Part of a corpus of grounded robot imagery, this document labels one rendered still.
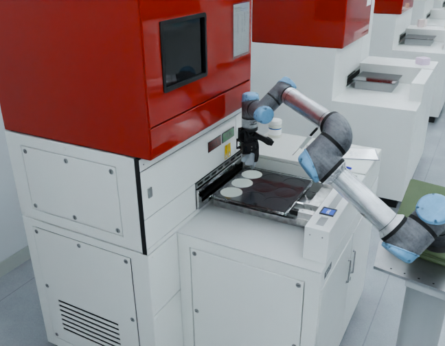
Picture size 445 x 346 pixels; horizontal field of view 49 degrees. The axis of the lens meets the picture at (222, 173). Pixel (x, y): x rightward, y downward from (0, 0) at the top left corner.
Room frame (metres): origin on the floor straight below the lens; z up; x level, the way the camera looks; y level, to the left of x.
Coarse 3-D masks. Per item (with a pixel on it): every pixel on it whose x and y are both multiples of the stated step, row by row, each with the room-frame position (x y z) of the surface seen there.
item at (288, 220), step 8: (216, 200) 1.96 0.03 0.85; (224, 208) 1.95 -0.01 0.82; (232, 208) 1.93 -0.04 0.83; (240, 208) 1.91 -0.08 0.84; (248, 208) 1.89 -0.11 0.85; (264, 216) 1.85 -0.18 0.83; (272, 216) 1.83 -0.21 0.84; (280, 216) 1.81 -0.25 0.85; (288, 216) 1.81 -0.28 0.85; (296, 224) 1.78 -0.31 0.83
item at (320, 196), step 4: (324, 188) 2.02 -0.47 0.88; (328, 188) 2.02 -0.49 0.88; (320, 192) 1.98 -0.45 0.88; (324, 192) 1.98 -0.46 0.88; (328, 192) 1.97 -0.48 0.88; (316, 196) 1.94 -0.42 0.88; (320, 196) 1.93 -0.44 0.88; (324, 196) 1.93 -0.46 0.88; (312, 200) 1.90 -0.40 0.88; (316, 200) 1.90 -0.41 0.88; (320, 200) 1.90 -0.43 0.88; (300, 220) 1.74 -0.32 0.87; (304, 220) 1.73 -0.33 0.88; (300, 224) 1.73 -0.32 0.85; (304, 224) 1.73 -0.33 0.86
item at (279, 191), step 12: (252, 180) 2.07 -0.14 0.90; (264, 180) 2.07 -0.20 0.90; (276, 180) 2.07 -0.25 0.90; (288, 180) 2.07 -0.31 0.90; (300, 180) 2.07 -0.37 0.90; (216, 192) 1.95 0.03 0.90; (252, 192) 1.95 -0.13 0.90; (264, 192) 1.94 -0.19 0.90; (276, 192) 1.94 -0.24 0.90; (288, 192) 1.94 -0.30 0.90; (300, 192) 1.94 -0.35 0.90; (252, 204) 1.83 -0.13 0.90; (264, 204) 1.83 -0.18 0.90; (276, 204) 1.83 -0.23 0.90; (288, 204) 1.83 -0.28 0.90
